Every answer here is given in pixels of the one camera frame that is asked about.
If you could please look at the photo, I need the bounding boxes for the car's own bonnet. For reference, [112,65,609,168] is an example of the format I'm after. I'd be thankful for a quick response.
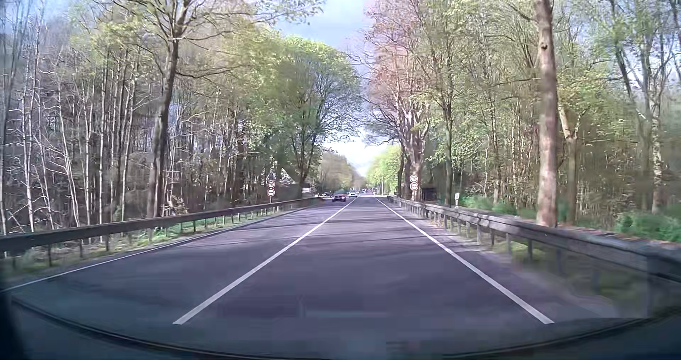
[11,296,681,360]

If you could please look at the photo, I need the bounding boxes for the grey metal guard rail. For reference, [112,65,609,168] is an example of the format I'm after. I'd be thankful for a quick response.
[387,195,681,313]
[0,196,325,267]

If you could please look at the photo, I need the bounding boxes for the road markings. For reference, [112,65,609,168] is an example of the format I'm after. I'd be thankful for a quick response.
[0,195,555,326]

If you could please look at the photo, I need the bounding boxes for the grey asphalt road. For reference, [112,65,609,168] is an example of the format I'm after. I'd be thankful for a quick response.
[0,192,629,350]

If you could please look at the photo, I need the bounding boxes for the wood of tall trees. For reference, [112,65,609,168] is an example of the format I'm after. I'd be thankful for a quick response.
[0,0,368,238]
[364,0,681,244]

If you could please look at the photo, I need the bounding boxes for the grass verge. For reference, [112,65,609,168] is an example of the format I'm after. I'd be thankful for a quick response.
[391,198,681,318]
[0,203,315,283]

